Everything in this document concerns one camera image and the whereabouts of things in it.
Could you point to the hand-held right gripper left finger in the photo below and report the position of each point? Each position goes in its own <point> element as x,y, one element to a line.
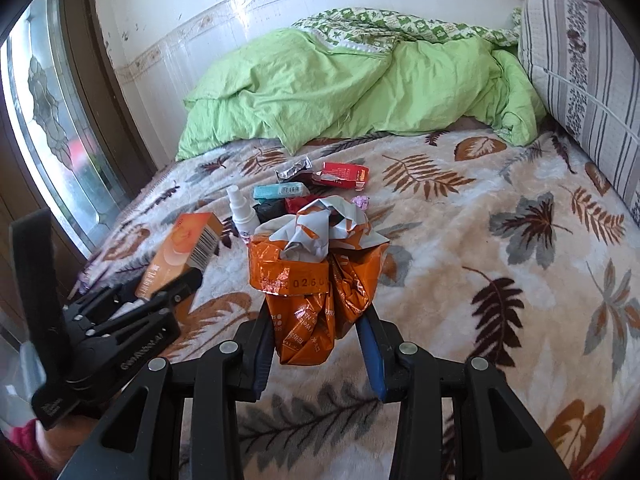
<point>260,360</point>

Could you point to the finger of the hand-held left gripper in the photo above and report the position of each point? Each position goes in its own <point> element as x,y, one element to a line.
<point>130,317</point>
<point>125,296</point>

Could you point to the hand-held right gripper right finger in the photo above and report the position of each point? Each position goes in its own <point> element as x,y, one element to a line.
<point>372,360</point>

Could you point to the orange snack bag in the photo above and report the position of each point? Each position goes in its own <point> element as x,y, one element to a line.
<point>305,320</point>

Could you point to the orange cardboard box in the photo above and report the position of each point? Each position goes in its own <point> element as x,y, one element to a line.
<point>185,245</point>

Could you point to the purple wrapper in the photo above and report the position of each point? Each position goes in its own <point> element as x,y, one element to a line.
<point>361,202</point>

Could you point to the teal tissue packet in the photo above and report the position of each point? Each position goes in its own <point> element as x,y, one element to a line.
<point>280,190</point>

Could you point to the person's left hand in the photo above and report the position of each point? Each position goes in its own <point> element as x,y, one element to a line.
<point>70,440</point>

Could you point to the translucent plastic bag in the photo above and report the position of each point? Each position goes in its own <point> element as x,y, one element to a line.
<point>15,385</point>

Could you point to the white spray bottle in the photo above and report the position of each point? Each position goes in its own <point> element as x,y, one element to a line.
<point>242,220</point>

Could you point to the leaf print fleece blanket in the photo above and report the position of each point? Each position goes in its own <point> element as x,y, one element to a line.
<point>475,260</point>

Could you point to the black plastic bag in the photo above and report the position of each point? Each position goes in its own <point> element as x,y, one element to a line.
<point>270,210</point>

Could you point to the red plastic bag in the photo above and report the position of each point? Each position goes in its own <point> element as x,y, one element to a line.
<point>297,205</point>

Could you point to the torn red cardboard box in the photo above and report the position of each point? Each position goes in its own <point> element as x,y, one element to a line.
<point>340,174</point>

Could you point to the crumpled silver foil wrapper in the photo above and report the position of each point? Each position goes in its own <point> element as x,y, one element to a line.
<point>295,169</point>

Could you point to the red patterned cloth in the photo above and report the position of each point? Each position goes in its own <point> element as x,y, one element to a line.
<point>600,465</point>

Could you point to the light green duvet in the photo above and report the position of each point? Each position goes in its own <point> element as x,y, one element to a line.
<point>325,90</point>

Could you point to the green white patterned quilt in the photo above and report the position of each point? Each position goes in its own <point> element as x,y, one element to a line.
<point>380,22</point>

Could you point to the striped floral pillow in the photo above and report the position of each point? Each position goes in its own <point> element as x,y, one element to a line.
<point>590,85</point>

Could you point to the brown wooden window frame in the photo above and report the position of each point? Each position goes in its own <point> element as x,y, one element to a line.
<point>100,60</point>

